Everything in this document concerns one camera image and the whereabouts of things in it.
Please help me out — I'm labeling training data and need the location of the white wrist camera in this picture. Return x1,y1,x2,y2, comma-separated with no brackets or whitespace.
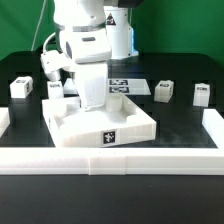
40,50,74,82

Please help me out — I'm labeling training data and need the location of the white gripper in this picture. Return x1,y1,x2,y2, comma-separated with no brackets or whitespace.
68,61,110,112

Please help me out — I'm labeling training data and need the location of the white thin cable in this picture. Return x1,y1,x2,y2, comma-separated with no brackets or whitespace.
31,0,48,52

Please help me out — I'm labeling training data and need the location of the white U-shaped fence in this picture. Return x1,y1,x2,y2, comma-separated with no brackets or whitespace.
0,109,224,175

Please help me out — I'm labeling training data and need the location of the white marker sheet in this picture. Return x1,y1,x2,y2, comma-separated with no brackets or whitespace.
63,78,151,95

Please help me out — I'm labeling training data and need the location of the white square tabletop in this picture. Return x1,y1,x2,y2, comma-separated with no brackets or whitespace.
42,94,156,147

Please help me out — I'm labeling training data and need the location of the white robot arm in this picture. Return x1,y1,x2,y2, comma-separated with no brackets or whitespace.
54,0,143,109

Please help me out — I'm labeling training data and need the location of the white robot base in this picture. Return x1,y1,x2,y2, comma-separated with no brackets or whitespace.
104,6,138,60

